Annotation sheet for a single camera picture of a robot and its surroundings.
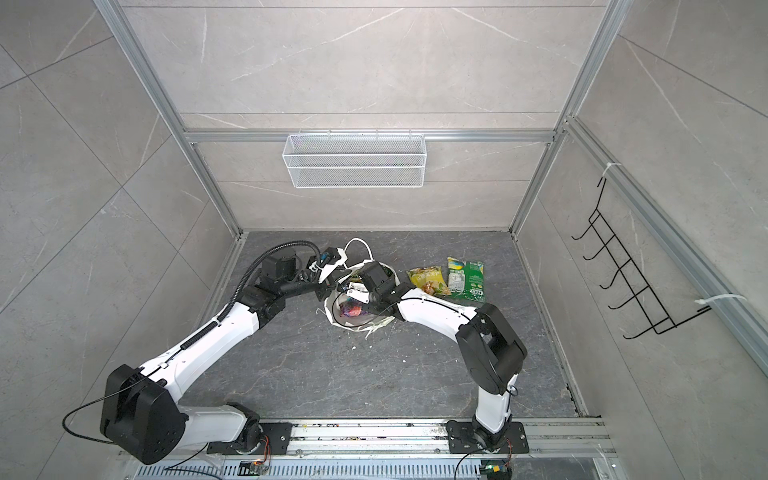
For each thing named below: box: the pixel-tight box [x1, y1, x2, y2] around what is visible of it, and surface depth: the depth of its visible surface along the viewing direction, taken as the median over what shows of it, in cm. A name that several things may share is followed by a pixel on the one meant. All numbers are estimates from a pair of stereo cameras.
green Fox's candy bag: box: [447, 257, 486, 303], surface depth 104 cm
